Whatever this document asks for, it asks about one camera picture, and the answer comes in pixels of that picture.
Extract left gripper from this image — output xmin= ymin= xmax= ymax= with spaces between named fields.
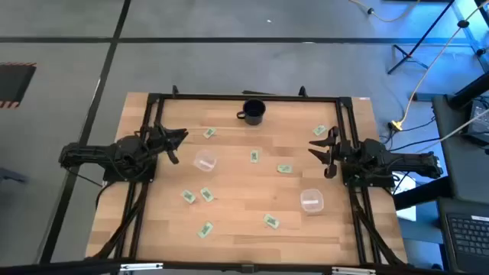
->
xmin=144 ymin=124 xmax=189 ymax=165

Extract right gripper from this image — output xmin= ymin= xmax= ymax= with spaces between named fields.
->
xmin=307 ymin=125 xmax=353 ymax=180

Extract clear plastic container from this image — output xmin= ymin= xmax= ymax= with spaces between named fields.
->
xmin=193 ymin=149 xmax=219 ymax=173
xmin=300 ymin=188 xmax=325 ymax=214

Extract black mug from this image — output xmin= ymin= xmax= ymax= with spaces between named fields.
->
xmin=236 ymin=98 xmax=267 ymax=127

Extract white paper sheet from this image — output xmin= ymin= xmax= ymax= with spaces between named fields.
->
xmin=392 ymin=171 xmax=417 ymax=222

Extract black diagonal beam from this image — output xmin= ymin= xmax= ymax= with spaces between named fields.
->
xmin=393 ymin=176 xmax=454 ymax=211

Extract black side desk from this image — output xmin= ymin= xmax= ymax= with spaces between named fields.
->
xmin=431 ymin=93 xmax=489 ymax=203

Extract black tripod stand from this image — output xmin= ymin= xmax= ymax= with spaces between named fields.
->
xmin=387 ymin=0 xmax=456 ymax=76

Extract dark device on desk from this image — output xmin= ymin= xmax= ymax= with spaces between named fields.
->
xmin=462 ymin=97 xmax=489 ymax=146

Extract black support bar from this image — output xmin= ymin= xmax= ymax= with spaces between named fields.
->
xmin=0 ymin=258 xmax=459 ymax=275

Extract grey chair leg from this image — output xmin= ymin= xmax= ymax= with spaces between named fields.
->
xmin=0 ymin=167 xmax=30 ymax=185

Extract black floor hatch orange stripes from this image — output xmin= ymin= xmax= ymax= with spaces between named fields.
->
xmin=0 ymin=62 xmax=38 ymax=109

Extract dark laptop keyboard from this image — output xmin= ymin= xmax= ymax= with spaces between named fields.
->
xmin=437 ymin=196 xmax=489 ymax=274

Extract black aluminium table frame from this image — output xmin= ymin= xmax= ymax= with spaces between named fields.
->
xmin=86 ymin=84 xmax=409 ymax=268

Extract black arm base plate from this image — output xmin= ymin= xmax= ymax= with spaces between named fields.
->
xmin=342 ymin=167 xmax=395 ymax=188
xmin=102 ymin=152 xmax=157 ymax=183

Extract beige cable with yellow plug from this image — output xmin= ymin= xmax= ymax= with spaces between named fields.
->
xmin=389 ymin=0 xmax=489 ymax=133

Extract silver metal bracket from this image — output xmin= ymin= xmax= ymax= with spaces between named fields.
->
xmin=330 ymin=266 xmax=377 ymax=275
xmin=119 ymin=262 xmax=164 ymax=273

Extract white cable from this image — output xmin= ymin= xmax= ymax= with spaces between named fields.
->
xmin=416 ymin=110 xmax=489 ymax=154

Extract beige floor cable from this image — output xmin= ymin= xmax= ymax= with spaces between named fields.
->
xmin=349 ymin=0 xmax=421 ymax=23

